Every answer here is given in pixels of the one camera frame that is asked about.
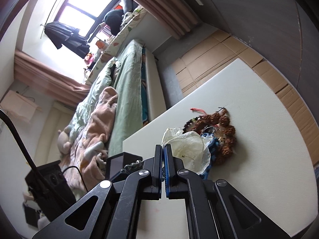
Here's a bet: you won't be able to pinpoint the beige plush toy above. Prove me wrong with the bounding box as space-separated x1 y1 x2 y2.
57 125 72 155

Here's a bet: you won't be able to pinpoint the beige cloth on wall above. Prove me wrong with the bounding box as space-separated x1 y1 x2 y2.
1 90 42 122

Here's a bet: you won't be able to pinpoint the pink fleece blanket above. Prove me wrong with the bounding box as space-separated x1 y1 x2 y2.
61 86 118 193

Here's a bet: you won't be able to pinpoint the grey pillow on sill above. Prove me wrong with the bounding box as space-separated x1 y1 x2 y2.
121 0 138 14

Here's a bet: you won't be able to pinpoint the black jewelry box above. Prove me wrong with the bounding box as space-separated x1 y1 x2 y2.
105 152 143 183

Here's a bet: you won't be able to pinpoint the hanging dark clothes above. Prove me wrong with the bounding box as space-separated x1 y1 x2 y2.
44 21 90 59

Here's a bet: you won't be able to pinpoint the brown rudraksha bead bracelet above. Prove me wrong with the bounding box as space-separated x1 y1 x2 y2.
183 108 236 166

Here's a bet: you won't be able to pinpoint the blue bead bracelet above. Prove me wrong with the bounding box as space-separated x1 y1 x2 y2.
199 132 221 180

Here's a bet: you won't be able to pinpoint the orange box on sill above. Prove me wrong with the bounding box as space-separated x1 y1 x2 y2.
96 39 105 50

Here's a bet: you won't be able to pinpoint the light green quilt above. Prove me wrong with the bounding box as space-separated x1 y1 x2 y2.
69 57 121 143

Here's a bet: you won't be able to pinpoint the patterned window seat cushion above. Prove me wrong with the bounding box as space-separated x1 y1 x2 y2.
84 5 147 85

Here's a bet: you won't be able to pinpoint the pink curtain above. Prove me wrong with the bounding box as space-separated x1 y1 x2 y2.
14 50 90 107
134 0 201 39

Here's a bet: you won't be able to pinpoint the flattened cardboard on floor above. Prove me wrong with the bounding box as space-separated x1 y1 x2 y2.
172 30 319 166

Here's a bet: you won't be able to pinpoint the pink curtain right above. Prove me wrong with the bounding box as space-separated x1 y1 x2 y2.
134 0 201 39

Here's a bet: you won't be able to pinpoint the black cable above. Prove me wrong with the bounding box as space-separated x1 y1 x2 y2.
0 109 89 205

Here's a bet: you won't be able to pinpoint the pink curtain left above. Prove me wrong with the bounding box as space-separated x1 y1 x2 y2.
14 50 90 107

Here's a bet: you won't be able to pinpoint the black bag on sill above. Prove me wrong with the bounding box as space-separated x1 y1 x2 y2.
104 9 124 36

